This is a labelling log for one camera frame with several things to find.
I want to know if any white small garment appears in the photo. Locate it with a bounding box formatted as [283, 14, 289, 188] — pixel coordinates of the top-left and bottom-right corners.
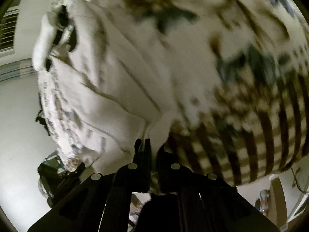
[32, 0, 219, 172]

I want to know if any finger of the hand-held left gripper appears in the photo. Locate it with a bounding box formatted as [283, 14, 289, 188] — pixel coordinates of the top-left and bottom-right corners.
[45, 5, 78, 70]

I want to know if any wooden board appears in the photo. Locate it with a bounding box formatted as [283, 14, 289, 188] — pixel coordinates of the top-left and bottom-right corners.
[269, 174, 288, 226]

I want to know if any white furniture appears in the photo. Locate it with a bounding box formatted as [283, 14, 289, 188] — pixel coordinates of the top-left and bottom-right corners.
[286, 159, 309, 224]

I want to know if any dark box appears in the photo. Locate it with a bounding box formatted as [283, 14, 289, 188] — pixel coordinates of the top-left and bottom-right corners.
[37, 151, 86, 208]

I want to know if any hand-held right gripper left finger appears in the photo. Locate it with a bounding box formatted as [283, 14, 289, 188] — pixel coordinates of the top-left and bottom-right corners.
[27, 138, 152, 232]

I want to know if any clear glass bottle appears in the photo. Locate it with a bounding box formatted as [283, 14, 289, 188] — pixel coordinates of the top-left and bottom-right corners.
[255, 189, 270, 214]

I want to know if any dark cable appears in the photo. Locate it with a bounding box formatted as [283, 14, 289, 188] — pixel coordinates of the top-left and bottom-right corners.
[290, 167, 309, 194]

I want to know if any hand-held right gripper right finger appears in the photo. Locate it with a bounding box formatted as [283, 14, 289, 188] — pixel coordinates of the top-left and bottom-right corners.
[157, 145, 281, 232]

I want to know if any floral striped printed blanket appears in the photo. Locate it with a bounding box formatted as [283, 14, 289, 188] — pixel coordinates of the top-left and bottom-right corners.
[38, 0, 309, 187]

